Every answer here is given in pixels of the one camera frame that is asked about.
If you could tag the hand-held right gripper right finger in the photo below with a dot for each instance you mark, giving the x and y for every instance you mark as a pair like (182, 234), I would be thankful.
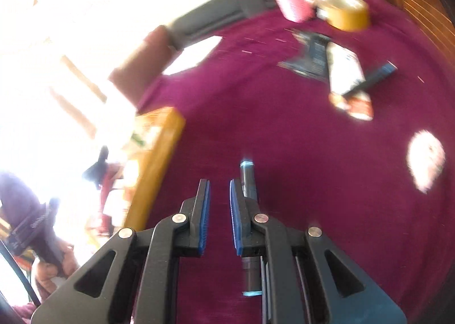
(236, 221)

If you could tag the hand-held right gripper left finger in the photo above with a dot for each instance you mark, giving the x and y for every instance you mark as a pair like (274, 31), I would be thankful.
(203, 217)

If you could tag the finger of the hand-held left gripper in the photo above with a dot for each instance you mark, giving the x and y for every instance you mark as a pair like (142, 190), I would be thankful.
(96, 169)

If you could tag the black pen with teal cap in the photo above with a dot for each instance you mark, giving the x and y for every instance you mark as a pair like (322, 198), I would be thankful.
(247, 178)

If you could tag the yellow taped cardboard box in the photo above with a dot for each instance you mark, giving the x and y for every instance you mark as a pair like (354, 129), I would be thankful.
(156, 171)

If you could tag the person's left hand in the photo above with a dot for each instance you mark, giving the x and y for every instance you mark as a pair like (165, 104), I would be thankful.
(46, 274)

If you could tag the maroon upholstered chair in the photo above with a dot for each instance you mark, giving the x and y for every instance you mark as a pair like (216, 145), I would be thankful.
(142, 61)

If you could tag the white paper booklet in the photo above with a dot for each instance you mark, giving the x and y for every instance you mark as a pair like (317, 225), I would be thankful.
(192, 55)

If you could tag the black foil packet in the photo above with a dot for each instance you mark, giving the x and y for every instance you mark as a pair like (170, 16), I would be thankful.
(309, 53)

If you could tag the white tube with barcode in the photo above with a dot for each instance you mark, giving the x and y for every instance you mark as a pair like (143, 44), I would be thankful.
(344, 68)

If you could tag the black leather sofa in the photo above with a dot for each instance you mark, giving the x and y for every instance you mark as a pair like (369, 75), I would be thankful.
(213, 11)

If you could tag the pink fluffy ball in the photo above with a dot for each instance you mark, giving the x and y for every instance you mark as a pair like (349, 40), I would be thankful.
(424, 160)

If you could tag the yellow tape roll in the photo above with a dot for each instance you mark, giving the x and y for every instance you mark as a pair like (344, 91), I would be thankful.
(350, 20)

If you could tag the wooden ledge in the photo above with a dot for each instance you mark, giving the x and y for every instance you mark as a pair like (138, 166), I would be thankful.
(419, 0)

